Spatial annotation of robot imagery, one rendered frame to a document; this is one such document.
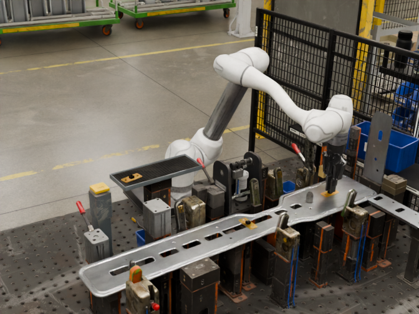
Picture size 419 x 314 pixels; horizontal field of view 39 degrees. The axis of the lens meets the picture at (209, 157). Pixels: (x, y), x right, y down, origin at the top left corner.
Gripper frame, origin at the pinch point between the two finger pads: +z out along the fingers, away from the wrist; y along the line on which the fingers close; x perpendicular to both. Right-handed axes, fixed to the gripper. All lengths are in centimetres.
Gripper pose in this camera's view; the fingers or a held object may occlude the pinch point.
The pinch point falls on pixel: (330, 184)
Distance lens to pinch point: 270.7
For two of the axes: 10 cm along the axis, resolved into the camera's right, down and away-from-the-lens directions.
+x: 8.2, -2.3, 5.2
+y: 5.7, 3.7, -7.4
